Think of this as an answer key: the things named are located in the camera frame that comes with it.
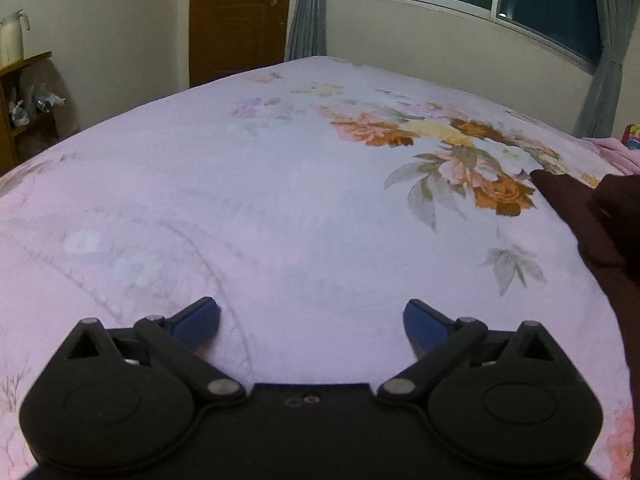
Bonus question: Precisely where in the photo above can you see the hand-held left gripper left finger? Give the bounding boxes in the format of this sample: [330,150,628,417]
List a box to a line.
[52,296,247,404]

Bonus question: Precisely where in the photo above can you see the white plastic jug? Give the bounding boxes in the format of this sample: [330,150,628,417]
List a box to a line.
[0,9,32,68]

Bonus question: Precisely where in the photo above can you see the floral bed sheet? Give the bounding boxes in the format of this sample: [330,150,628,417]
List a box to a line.
[0,56,636,480]

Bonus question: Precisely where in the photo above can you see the wooden door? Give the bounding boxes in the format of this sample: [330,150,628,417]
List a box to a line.
[189,0,294,88]

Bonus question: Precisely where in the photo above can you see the grey curtain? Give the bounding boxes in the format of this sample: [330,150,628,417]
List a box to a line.
[573,0,636,139]
[285,0,328,62]

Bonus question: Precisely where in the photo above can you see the clear plastic bags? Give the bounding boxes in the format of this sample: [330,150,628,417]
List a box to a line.
[7,72,67,128]

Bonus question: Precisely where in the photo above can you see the wooden shelf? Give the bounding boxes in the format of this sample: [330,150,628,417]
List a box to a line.
[0,51,66,177]

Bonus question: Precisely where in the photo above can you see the pink blanket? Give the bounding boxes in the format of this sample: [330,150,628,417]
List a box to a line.
[582,135,640,177]

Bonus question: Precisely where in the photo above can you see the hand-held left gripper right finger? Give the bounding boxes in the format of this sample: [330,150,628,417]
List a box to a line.
[377,298,581,403]

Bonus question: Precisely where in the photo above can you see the dark brown small garment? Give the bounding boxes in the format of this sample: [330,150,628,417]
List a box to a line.
[530,170,640,413]

